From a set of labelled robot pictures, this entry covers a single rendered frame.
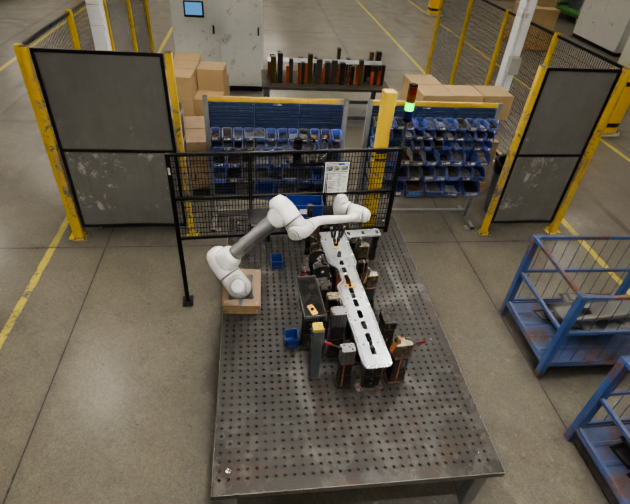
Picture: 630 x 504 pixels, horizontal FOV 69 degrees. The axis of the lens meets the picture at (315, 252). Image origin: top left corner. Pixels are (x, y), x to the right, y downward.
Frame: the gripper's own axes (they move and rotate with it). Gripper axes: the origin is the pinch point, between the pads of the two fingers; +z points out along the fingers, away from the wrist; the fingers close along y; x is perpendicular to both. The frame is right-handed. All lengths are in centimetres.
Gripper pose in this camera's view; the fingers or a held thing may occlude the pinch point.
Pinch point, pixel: (336, 241)
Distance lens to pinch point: 358.6
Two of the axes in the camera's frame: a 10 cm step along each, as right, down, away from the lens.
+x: -1.8, -6.1, 7.7
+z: -0.7, 7.9, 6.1
